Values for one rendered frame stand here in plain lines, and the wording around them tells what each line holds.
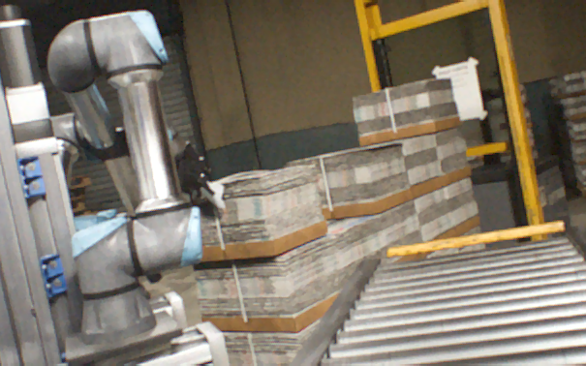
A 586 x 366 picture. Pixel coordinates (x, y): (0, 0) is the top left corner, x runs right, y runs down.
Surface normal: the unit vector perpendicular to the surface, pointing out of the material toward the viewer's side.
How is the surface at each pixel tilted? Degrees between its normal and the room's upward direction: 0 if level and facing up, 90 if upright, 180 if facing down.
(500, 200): 90
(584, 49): 90
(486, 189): 90
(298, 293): 90
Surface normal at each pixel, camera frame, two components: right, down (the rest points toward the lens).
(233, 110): -0.23, 0.10
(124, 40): 0.14, -0.02
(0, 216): 0.34, -0.02
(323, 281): 0.80, -0.12
